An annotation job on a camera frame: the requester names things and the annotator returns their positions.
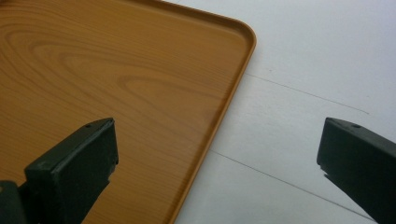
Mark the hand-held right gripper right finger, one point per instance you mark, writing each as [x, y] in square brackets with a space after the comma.
[361, 161]

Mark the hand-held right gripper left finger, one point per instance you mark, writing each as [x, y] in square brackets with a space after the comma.
[71, 174]

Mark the brown wood-grain tray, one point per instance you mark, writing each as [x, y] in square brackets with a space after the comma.
[124, 77]

